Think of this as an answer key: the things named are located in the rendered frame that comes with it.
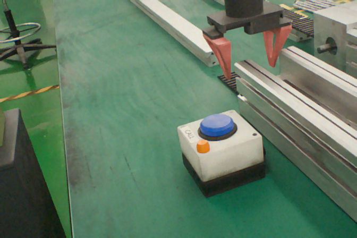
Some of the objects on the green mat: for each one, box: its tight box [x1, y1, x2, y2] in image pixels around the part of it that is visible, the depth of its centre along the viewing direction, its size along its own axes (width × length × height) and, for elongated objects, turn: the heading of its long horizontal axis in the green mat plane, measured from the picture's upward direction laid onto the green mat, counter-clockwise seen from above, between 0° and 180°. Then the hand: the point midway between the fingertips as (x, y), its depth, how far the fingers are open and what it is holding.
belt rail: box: [130, 0, 219, 67], centre depth 129 cm, size 96×4×3 cm, turn 35°
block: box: [313, 0, 357, 73], centre depth 77 cm, size 9×12×10 cm
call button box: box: [177, 110, 266, 197], centre depth 57 cm, size 8×10×6 cm
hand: (249, 67), depth 74 cm, fingers open, 8 cm apart
